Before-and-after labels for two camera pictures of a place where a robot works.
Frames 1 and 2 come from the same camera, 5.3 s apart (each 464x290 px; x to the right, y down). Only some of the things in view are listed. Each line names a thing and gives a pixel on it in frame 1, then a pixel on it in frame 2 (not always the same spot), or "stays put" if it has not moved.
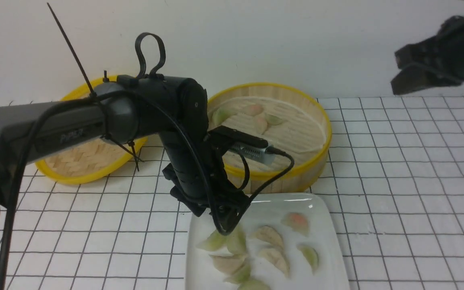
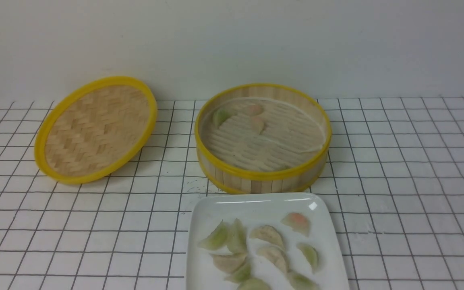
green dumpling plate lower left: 241,275 stays put
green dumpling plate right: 311,256 stays put
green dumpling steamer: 272,120 -> 299,282
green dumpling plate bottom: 253,284 stays put
